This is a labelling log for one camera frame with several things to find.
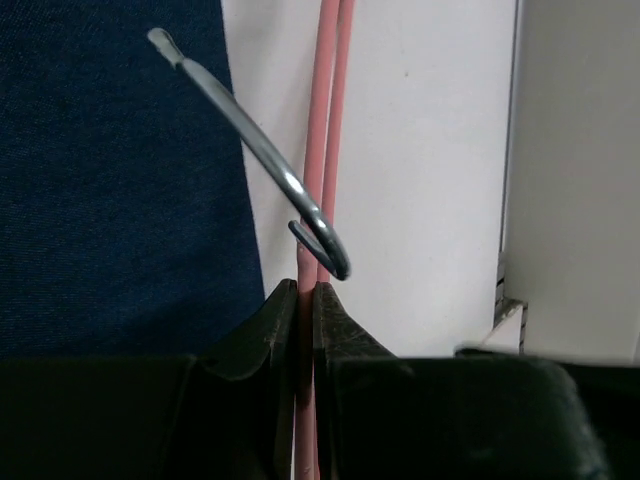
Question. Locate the pink hanger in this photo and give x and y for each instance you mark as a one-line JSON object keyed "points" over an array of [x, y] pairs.
{"points": [[320, 253]]}

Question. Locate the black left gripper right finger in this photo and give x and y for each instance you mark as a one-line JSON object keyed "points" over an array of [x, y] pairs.
{"points": [[336, 335]]}

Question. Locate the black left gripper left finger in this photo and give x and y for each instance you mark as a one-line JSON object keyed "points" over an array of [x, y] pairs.
{"points": [[260, 342]]}

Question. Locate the dark blue denim trousers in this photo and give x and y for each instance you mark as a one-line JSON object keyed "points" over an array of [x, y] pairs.
{"points": [[126, 222]]}

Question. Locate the white board right side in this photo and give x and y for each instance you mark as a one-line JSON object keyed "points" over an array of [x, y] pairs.
{"points": [[571, 244]]}

